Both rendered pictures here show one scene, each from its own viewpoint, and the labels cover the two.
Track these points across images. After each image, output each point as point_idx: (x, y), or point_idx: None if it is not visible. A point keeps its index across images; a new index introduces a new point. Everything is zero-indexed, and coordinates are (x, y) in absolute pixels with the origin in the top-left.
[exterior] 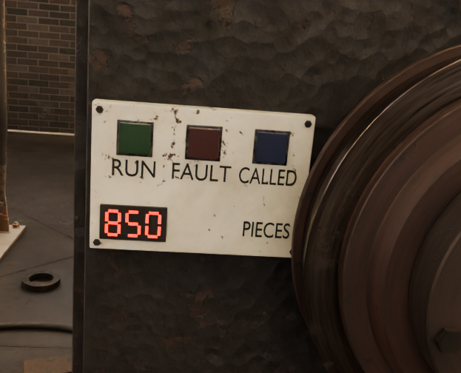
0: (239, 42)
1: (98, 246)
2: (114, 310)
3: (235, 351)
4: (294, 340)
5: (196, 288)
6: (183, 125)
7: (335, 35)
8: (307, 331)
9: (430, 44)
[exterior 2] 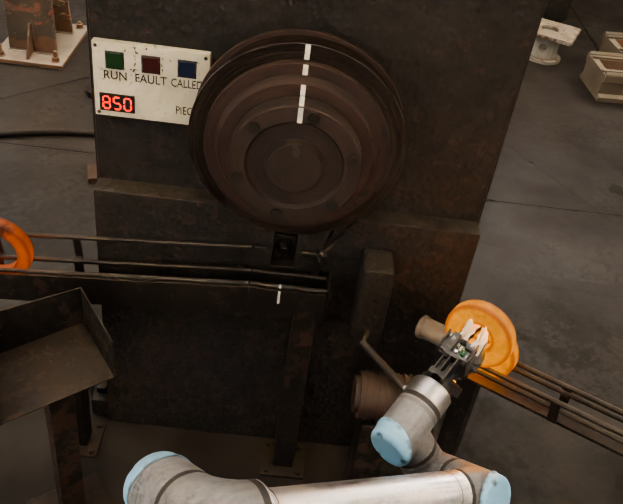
0: (167, 11)
1: (100, 113)
2: (112, 145)
3: (180, 173)
4: None
5: (155, 137)
6: (139, 55)
7: (220, 10)
8: None
9: (274, 18)
